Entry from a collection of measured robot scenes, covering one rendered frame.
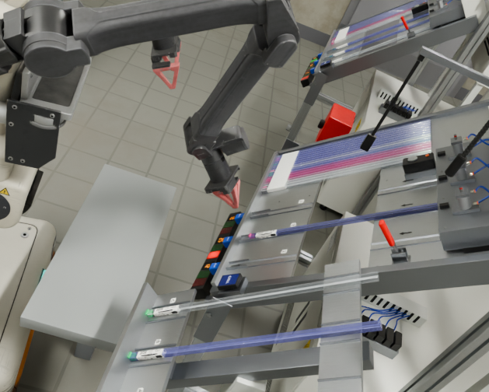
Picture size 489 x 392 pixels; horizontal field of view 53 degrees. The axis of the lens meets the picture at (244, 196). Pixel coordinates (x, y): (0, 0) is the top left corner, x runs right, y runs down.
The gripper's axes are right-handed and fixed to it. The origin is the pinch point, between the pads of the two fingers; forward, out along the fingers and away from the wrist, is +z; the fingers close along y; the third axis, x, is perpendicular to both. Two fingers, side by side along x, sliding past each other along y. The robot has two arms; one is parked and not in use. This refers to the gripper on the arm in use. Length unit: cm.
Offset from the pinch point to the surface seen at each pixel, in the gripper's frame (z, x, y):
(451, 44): 103, -37, 380
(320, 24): 45, 66, 357
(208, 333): 18.6, 5.1, -27.1
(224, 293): 7.4, -3.6, -25.2
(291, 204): 10.5, -9.2, 12.5
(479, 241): 6, -58, -16
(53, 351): 36, 80, -20
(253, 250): 10.4, -3.5, -6.8
